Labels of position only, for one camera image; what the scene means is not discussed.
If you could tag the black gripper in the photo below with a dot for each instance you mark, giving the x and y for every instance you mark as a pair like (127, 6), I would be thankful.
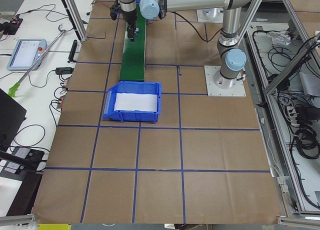
(130, 19)

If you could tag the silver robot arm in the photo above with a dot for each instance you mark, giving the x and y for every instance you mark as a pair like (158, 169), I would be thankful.
(170, 28)

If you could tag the green conveyor belt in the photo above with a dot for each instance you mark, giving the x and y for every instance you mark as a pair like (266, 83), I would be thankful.
(133, 56)

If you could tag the blue left source bin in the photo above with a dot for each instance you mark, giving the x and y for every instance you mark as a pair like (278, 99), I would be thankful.
(133, 87)

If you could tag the white foam pad left bin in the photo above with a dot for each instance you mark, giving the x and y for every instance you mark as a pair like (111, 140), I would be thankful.
(136, 102)

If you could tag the black power adapter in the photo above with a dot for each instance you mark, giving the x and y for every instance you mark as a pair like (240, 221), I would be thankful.
(64, 70)

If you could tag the teach pendant tablet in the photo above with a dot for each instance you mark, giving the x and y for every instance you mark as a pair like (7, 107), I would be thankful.
(25, 53)

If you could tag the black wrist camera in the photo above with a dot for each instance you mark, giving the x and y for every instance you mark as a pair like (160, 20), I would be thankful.
(114, 10)

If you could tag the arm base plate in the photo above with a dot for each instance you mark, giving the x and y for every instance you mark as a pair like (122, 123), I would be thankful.
(217, 86)
(210, 15)

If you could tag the green handled reacher stick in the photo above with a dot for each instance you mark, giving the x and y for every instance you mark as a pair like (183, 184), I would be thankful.
(12, 90)

